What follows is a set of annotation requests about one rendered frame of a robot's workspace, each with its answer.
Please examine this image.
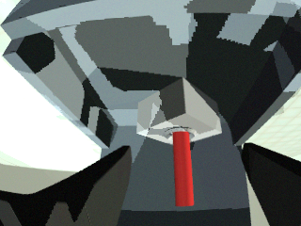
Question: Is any red peg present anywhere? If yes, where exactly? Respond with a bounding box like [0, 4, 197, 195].
[173, 132, 195, 207]

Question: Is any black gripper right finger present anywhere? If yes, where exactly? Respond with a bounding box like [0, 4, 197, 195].
[241, 142, 301, 226]

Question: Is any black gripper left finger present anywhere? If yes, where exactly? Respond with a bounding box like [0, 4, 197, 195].
[0, 146, 132, 226]

